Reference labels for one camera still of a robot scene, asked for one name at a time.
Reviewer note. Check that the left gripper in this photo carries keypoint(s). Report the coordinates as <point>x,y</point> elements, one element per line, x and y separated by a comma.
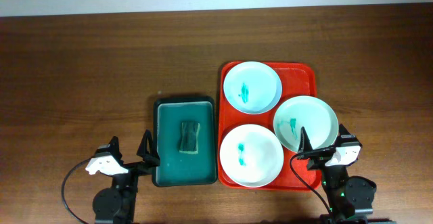
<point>132,166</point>

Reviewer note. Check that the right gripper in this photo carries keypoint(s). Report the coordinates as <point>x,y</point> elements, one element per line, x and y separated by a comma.
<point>318,161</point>

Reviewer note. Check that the light green plate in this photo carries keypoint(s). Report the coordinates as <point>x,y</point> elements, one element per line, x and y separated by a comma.
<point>314,115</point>

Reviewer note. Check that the green yellow sponge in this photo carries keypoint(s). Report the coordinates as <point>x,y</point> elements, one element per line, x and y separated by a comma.
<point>189,137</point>

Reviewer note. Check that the white plate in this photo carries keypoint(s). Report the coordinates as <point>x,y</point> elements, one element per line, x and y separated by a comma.
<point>251,155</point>

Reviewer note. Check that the light blue plate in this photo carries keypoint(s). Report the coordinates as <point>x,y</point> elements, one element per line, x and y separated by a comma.
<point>252,87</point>

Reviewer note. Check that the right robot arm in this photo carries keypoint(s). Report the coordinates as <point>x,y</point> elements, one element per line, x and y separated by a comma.
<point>349,199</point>

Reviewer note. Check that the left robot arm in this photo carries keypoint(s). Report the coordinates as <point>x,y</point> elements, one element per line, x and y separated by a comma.
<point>116,204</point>

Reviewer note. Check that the dark green water tray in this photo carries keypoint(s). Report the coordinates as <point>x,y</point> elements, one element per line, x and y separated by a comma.
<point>179,168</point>

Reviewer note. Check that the red plastic tray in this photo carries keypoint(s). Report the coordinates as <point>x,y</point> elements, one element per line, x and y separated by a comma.
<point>297,79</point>

